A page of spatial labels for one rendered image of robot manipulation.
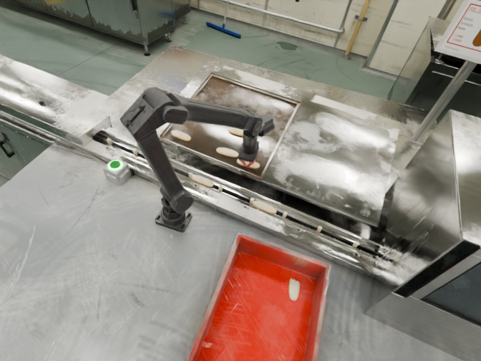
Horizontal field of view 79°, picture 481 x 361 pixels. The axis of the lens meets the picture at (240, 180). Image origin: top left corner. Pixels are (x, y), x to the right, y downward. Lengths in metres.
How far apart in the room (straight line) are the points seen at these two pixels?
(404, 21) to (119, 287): 3.98
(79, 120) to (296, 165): 0.97
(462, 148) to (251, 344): 0.81
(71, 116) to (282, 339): 1.23
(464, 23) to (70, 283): 1.75
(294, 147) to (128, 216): 0.75
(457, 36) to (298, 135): 0.76
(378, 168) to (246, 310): 0.81
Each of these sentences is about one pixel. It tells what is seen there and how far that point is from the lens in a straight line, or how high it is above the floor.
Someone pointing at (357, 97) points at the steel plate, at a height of 0.82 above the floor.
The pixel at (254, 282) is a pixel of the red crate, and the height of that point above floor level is 0.82.
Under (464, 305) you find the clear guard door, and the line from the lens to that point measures 0.96.
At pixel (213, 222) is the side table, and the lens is 1.13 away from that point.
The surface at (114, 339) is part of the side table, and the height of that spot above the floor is 0.82.
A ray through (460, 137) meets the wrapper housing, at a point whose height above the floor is 1.30.
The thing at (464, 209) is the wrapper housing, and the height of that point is 1.30.
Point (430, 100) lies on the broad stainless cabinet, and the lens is 2.66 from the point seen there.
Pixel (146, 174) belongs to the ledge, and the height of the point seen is 0.86.
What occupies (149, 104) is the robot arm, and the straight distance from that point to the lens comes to 0.76.
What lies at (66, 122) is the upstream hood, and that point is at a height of 0.92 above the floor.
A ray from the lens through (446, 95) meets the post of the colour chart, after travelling 1.74.
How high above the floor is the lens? 1.77
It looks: 48 degrees down
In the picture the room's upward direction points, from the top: 9 degrees clockwise
